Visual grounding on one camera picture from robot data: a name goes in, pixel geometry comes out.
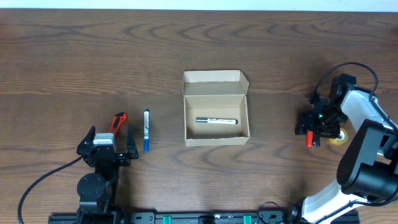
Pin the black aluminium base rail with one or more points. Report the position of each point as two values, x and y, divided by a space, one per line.
265 216

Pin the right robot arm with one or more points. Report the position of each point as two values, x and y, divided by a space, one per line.
367 172

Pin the brown cardboard box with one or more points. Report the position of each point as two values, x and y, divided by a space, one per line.
215 94

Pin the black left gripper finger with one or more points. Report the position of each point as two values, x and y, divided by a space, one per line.
131 145
86 145

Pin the blue white marker pen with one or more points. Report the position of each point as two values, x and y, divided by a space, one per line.
146 130

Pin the red black utility knife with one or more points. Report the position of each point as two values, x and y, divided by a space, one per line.
117 122

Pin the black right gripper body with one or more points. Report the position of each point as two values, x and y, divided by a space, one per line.
310 123

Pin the yellow tape roll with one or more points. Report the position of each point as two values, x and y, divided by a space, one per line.
341 139

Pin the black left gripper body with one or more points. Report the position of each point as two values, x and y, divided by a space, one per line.
106 156

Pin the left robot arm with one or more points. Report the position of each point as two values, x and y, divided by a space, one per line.
97 190

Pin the black white marker pen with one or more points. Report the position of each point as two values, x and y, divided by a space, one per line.
217 121

